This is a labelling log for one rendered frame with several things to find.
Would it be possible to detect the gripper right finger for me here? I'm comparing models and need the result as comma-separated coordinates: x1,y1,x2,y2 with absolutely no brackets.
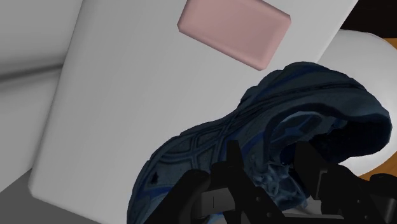
293,143,397,224

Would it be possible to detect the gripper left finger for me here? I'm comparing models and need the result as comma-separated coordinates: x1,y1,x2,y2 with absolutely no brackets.
144,139,285,224

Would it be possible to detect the dark blue sneaker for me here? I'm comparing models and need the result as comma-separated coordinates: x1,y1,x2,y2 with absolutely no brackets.
126,60,393,224

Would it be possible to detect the pink soap bar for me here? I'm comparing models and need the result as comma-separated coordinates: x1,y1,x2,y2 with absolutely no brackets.
176,0,292,72

